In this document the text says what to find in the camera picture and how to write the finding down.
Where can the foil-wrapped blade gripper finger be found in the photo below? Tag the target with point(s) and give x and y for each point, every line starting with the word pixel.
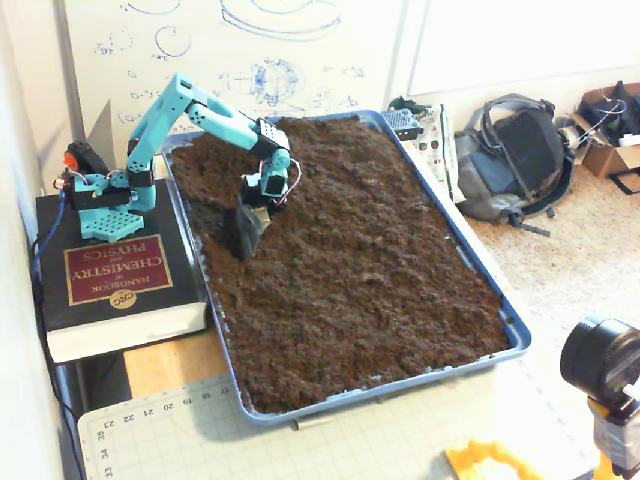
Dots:
pixel 255 227

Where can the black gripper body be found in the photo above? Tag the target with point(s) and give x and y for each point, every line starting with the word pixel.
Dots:
pixel 249 192

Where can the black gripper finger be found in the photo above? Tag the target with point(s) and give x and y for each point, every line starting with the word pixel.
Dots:
pixel 236 235

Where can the brown soil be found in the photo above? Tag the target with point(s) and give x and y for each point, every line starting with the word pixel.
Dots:
pixel 350 275

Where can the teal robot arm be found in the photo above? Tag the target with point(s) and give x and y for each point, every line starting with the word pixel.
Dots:
pixel 150 130

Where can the black chemistry handbook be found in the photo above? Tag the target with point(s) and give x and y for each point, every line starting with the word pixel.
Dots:
pixel 120 270

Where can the whiteboard with blue drawings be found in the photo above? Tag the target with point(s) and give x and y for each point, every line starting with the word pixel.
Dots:
pixel 225 55

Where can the small metal rod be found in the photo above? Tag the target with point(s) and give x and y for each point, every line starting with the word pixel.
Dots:
pixel 312 423

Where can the pale green cutting mat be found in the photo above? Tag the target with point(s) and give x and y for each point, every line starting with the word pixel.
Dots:
pixel 250 450

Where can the grey backpack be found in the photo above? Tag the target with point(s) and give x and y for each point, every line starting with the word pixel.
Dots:
pixel 515 150

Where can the blue plastic tray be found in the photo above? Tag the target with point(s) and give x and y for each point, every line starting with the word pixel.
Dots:
pixel 521 342

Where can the yellow plastic clamp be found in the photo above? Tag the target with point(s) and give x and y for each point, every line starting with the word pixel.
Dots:
pixel 480 457

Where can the cardboard box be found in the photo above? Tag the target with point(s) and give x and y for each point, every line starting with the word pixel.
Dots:
pixel 605 157

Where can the black fabric item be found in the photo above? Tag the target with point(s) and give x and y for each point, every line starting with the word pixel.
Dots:
pixel 620 110

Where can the black round camera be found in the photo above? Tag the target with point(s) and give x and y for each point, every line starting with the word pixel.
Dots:
pixel 595 357

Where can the yellow taped camera mount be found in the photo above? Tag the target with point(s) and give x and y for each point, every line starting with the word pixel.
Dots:
pixel 615 440

